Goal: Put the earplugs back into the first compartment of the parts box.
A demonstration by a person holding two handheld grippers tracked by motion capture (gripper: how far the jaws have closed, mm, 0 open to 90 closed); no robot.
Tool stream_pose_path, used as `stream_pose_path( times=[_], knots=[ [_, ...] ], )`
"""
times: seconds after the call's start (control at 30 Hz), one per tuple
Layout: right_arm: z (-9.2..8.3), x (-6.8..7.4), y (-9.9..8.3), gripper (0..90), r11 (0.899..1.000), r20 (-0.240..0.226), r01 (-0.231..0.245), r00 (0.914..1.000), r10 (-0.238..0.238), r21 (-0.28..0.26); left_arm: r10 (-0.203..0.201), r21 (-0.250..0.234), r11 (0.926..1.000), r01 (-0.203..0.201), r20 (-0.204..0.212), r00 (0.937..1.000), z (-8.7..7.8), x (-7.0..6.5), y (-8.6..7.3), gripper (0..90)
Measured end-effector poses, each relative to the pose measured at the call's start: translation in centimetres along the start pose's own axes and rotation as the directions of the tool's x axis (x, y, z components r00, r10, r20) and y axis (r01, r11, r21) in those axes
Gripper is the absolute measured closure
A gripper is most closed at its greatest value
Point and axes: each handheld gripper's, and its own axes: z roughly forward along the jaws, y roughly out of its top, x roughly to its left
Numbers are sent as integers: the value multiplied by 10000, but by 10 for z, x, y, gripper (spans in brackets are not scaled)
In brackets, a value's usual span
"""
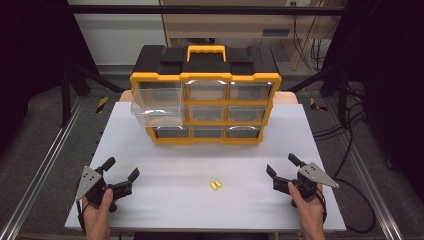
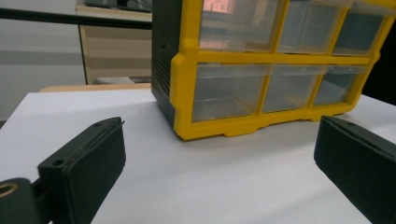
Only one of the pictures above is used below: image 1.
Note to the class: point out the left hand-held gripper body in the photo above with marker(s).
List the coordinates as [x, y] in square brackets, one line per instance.
[96, 190]

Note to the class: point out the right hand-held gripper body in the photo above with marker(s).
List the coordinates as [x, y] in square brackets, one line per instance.
[301, 184]

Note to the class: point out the small yellow block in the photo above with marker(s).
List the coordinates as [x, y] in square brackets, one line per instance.
[218, 183]
[213, 186]

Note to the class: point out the large clear plastic drawer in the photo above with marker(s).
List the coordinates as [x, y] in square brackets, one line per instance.
[156, 106]

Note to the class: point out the yellow black organizer cabinet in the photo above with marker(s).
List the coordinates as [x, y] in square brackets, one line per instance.
[206, 63]

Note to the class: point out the person's left hand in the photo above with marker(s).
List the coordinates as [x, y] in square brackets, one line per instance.
[96, 216]

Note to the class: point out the person's right hand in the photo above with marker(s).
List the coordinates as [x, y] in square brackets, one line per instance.
[310, 213]

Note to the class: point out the yellow black hazard tape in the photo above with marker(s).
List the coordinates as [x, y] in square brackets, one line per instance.
[102, 104]
[315, 105]

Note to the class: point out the set of small clear drawers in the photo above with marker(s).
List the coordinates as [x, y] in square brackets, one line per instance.
[246, 113]

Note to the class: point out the black metal stand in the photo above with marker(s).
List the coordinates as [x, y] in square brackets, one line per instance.
[341, 96]
[66, 96]

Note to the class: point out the black curtain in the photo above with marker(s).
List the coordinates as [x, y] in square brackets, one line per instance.
[390, 83]
[30, 60]

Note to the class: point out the white cabinet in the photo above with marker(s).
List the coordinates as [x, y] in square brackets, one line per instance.
[116, 36]

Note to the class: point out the wooden cabinet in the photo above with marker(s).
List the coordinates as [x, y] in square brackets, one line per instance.
[233, 26]

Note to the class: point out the dark horizontal metal bar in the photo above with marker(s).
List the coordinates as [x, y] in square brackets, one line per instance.
[133, 9]

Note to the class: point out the aluminium floor rail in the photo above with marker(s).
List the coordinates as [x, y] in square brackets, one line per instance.
[373, 196]
[40, 176]

